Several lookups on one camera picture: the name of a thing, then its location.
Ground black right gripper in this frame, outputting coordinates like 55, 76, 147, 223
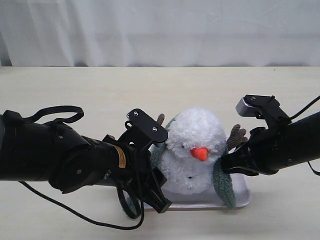
221, 126, 293, 177

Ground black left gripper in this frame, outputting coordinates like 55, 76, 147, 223
102, 135, 172, 214

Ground green fluffy scarf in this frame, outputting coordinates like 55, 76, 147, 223
126, 117, 237, 218

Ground white plush snowman toy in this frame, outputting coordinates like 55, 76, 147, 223
154, 107, 248, 196

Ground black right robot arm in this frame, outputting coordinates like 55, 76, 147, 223
220, 112, 320, 176

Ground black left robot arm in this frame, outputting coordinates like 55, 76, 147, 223
0, 106, 171, 213

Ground white plastic tray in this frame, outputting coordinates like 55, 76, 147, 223
124, 172, 252, 212

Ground white backdrop curtain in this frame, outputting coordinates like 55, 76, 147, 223
0, 0, 320, 67

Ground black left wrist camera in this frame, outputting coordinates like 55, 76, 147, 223
119, 108, 168, 152

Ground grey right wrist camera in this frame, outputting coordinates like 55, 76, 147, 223
235, 94, 292, 128

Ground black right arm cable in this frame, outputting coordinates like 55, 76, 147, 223
287, 94, 320, 176

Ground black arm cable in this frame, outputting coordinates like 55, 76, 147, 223
17, 104, 146, 230
287, 94, 320, 176

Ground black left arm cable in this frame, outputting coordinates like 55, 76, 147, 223
17, 104, 146, 230

